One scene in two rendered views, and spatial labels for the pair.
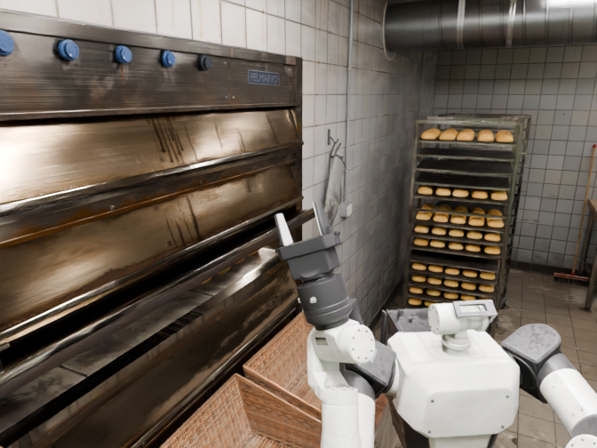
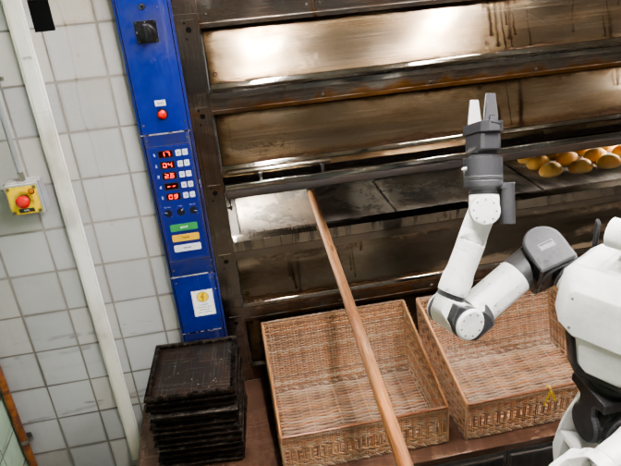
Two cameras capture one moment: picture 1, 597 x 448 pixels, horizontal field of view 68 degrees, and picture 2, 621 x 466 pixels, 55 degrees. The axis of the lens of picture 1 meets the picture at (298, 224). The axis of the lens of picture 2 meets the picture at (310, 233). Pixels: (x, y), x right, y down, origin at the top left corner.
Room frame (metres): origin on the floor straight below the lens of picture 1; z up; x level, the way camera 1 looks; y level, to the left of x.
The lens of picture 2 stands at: (-0.31, -0.87, 2.08)
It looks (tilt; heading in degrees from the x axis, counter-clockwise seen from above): 26 degrees down; 56
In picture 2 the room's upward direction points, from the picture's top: 5 degrees counter-clockwise
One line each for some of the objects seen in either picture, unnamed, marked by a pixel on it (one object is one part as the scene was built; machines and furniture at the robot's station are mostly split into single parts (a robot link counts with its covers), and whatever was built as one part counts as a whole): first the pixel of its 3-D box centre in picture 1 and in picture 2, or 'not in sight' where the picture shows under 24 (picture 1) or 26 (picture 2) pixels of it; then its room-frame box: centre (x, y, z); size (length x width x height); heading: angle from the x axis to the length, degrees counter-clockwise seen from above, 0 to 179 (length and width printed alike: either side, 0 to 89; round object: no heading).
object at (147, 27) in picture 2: not in sight; (144, 23); (0.35, 0.83, 1.92); 0.06 x 0.04 x 0.11; 154
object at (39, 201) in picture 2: not in sight; (27, 196); (-0.05, 1.04, 1.46); 0.10 x 0.07 x 0.10; 154
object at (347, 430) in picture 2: not in sight; (348, 378); (0.69, 0.43, 0.72); 0.56 x 0.49 x 0.28; 153
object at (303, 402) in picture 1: (320, 373); not in sight; (1.75, -0.10, 0.72); 0.56 x 0.49 x 0.28; 152
